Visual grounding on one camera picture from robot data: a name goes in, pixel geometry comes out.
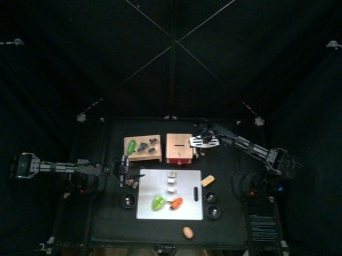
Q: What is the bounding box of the wooden knife holder box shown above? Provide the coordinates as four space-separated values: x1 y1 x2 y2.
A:
165 132 196 166

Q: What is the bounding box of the white cutting board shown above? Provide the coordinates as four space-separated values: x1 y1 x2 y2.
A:
135 168 204 221

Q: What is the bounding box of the wooden tray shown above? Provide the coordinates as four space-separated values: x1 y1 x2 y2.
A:
123 134 163 163

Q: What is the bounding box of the small black bowl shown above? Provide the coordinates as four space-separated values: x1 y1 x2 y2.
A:
120 194 137 210
203 190 219 204
204 204 223 220

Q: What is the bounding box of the yellow toy block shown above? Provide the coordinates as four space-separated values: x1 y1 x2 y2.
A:
200 174 216 188

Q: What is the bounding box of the green toy leaf vegetable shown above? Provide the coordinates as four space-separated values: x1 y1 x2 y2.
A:
151 195 165 212

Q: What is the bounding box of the orange toy carrot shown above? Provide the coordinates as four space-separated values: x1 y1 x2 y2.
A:
169 197 184 211

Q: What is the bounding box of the brown toy potato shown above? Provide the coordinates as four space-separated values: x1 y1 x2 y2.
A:
181 226 195 240

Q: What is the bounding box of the black printed label sheet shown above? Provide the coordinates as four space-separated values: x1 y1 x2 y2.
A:
247 213 279 247

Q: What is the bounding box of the thin white cord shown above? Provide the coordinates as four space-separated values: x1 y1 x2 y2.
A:
80 0 236 116
123 0 262 118

